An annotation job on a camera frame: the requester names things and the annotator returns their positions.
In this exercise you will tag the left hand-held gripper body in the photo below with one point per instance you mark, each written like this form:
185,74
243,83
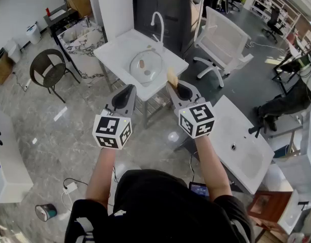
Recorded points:
107,126

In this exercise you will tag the large black machine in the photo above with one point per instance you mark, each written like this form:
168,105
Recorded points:
170,14

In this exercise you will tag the white cabinet washbasin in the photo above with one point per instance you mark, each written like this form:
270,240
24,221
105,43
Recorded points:
292,171

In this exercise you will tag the small monitor screen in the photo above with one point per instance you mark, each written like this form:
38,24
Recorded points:
198,190

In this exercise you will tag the white mesh office chair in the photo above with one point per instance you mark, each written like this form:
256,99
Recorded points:
221,39

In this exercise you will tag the wooden cabinet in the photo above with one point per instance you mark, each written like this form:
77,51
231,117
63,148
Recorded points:
269,206

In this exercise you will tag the dark wicker chair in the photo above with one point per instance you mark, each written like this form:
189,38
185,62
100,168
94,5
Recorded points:
53,73

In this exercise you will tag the person's left forearm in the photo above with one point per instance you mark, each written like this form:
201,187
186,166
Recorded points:
101,176

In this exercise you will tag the person's right forearm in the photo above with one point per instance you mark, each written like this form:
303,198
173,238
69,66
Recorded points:
213,168

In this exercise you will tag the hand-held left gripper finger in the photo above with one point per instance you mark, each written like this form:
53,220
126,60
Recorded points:
131,102
112,102

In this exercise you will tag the white storage box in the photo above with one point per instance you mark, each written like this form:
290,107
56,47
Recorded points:
12,50

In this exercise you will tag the white power adapter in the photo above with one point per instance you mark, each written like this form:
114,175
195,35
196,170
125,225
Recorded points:
70,188

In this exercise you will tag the black faucet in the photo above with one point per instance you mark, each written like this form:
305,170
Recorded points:
255,130

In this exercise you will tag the white curved faucet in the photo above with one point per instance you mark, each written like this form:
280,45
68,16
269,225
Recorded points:
161,26

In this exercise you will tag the small white washbasin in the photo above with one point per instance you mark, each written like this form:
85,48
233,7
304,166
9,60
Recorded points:
292,216

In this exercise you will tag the small cardboard box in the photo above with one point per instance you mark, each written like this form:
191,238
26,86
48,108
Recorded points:
2,70

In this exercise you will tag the white sink with drainboard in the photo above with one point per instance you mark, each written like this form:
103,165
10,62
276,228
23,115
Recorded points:
115,49

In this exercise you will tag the large cardboard box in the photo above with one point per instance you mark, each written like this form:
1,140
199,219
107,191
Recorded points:
78,1

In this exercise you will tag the white trash bin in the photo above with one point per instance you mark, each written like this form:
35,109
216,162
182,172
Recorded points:
34,34

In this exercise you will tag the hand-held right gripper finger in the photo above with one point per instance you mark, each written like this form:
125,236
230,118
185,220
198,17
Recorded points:
175,99
196,95

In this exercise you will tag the long white counter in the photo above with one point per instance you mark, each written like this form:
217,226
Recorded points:
8,161

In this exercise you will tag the dark table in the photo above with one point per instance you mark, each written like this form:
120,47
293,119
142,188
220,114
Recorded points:
59,16

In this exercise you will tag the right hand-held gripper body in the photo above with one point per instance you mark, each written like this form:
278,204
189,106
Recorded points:
198,120

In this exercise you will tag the marble pattern counter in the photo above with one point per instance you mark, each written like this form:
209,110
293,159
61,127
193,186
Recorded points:
82,47

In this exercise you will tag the beige sponge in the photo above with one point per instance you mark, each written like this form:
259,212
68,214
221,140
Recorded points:
172,77

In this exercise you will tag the metal sink stand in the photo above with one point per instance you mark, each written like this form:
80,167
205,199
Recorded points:
146,113

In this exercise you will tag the white rectangular washbasin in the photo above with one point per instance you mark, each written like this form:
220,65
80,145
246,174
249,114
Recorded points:
241,156

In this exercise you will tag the red bottle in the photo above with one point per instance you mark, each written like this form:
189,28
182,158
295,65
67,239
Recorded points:
47,11

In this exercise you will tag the white power strip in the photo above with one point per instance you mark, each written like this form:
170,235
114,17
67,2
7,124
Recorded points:
26,85

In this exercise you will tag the person's black shirt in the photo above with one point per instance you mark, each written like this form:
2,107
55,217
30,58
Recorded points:
158,206

